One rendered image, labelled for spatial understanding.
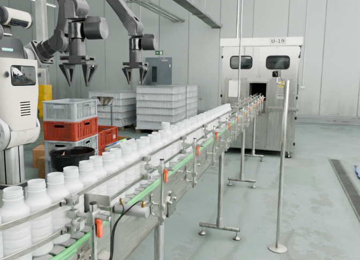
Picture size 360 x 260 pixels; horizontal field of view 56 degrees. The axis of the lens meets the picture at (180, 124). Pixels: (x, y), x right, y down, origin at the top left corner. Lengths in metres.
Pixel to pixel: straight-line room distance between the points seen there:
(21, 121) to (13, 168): 0.21
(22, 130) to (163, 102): 6.84
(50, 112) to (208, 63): 8.61
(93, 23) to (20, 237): 0.66
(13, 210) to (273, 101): 5.73
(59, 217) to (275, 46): 5.70
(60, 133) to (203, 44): 8.73
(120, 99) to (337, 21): 7.04
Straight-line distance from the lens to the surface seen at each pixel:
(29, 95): 1.64
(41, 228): 0.84
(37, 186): 0.81
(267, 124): 6.33
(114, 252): 0.97
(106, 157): 1.05
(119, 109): 8.90
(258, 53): 6.29
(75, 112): 3.96
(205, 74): 12.08
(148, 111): 8.47
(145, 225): 1.29
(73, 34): 1.18
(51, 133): 4.14
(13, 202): 0.78
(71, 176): 0.90
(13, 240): 0.80
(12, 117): 1.58
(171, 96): 8.25
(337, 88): 11.85
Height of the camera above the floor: 1.40
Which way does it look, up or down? 8 degrees down
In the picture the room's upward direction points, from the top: 1 degrees clockwise
